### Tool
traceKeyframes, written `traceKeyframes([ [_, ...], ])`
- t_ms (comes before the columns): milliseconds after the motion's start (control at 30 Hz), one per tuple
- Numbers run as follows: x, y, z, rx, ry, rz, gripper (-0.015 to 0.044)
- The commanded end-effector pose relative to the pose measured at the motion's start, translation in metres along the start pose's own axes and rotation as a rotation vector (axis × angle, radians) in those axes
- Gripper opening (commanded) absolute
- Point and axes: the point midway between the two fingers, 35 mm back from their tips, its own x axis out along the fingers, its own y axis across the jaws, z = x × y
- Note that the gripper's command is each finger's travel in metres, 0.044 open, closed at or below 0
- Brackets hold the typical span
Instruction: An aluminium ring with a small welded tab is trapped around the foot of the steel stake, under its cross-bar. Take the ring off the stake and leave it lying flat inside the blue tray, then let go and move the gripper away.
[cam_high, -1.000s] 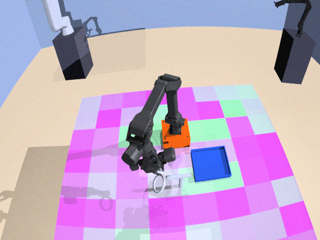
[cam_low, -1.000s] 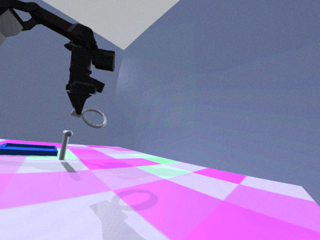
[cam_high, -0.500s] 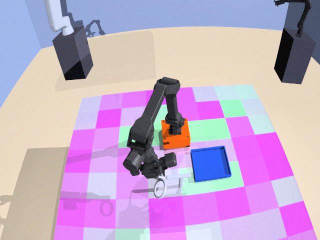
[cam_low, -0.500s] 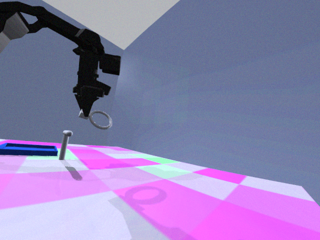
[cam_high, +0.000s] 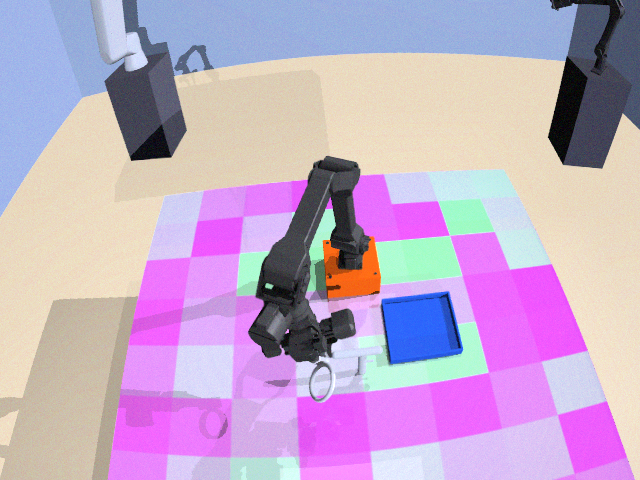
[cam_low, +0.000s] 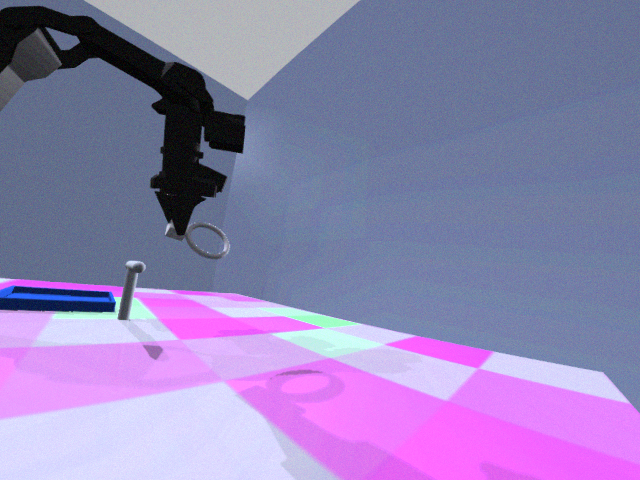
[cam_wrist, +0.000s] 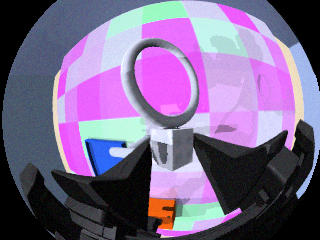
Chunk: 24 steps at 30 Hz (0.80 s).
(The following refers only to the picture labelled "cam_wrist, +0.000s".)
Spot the silver metal ring with small square tab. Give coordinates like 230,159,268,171
120,37,200,172

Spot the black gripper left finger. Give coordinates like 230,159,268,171
51,140,152,232

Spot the blue tray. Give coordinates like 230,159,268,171
84,139,127,176

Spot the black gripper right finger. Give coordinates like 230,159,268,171
193,129,288,216

